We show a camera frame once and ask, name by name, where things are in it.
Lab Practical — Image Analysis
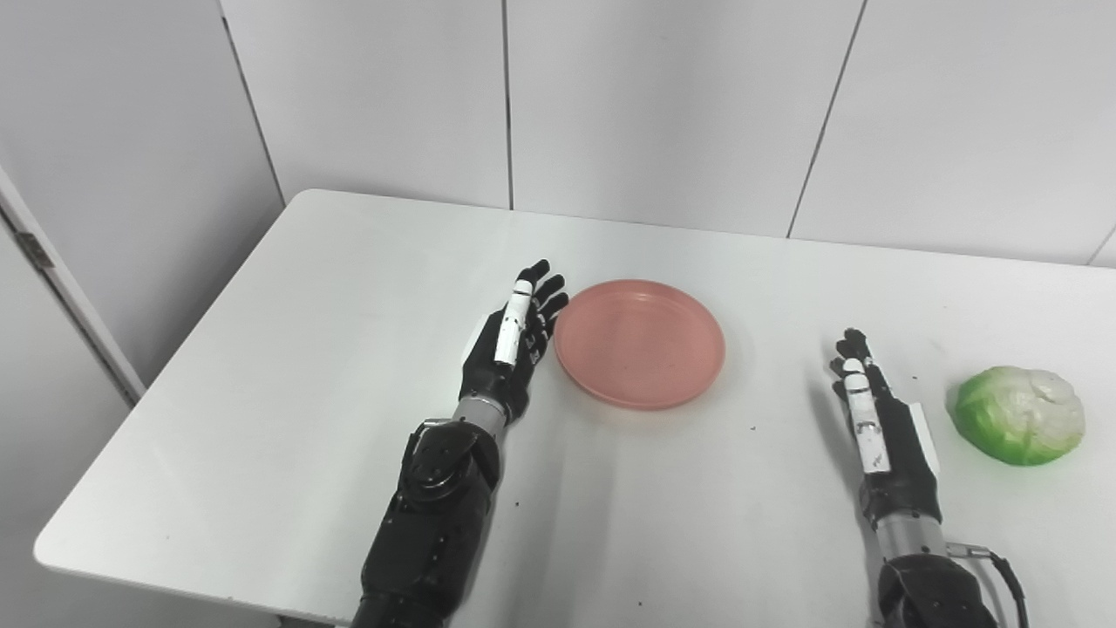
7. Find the green white cabbage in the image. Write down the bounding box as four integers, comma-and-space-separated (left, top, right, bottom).
949, 365, 1086, 467

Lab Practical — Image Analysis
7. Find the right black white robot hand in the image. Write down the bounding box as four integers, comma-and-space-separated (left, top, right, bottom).
829, 328, 944, 529

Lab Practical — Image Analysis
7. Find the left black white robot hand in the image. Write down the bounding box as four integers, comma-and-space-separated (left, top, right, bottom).
459, 259, 570, 426

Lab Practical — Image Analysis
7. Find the metal door hinge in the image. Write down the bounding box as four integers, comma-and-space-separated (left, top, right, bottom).
16, 231, 55, 270

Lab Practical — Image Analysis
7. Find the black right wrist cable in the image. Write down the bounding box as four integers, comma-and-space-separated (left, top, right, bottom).
946, 543, 1030, 628

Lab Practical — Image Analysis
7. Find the pink round plate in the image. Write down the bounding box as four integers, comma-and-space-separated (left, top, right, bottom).
554, 279, 726, 411

